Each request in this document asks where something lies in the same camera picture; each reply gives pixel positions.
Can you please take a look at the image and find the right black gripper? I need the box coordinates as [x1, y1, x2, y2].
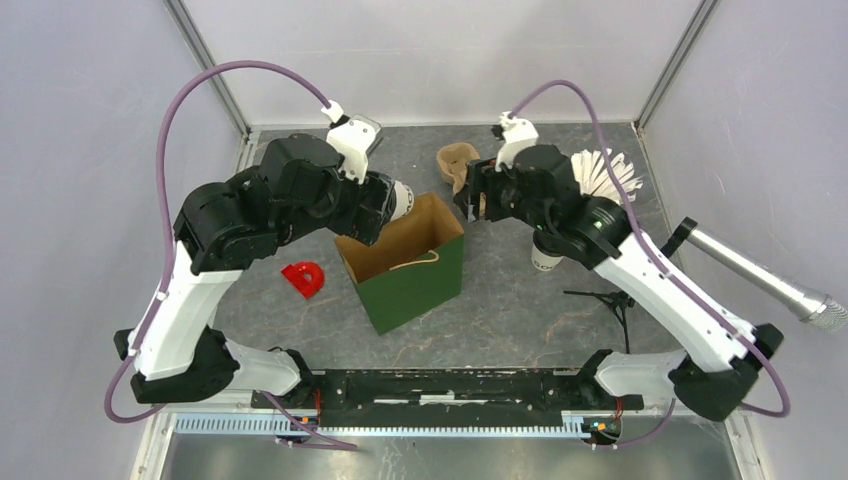
[453, 155, 554, 235]

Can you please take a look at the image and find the single white paper cup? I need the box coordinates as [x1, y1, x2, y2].
[531, 230, 564, 272]

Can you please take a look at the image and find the green paper bag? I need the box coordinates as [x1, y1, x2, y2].
[334, 193, 465, 336]

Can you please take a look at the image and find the stack of cardboard cup carriers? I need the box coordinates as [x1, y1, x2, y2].
[436, 142, 480, 194]

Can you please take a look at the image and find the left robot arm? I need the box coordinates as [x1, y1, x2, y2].
[130, 134, 414, 408]

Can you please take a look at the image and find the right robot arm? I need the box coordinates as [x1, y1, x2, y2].
[454, 145, 783, 421]

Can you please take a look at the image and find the red D-shaped object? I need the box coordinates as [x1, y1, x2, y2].
[281, 262, 325, 299]

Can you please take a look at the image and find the silver microphone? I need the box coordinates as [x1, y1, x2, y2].
[660, 217, 847, 333]

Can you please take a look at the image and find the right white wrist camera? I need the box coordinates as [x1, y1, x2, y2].
[494, 112, 539, 172]

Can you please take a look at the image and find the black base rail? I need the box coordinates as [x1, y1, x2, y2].
[278, 368, 644, 428]

